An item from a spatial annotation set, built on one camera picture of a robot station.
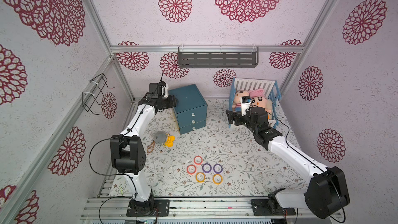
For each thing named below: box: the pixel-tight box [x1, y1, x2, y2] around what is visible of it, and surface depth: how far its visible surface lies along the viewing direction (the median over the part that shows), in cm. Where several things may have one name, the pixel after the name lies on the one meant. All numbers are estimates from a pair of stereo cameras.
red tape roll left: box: [186, 164, 197, 175], surface depth 87 cm
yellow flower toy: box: [164, 135, 176, 148], surface depth 99 cm
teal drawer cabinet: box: [167, 84, 208, 135], surface depth 93 cm
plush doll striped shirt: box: [248, 89, 274, 120], surface depth 102 cm
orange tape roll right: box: [212, 173, 224, 186], surface depth 83 cm
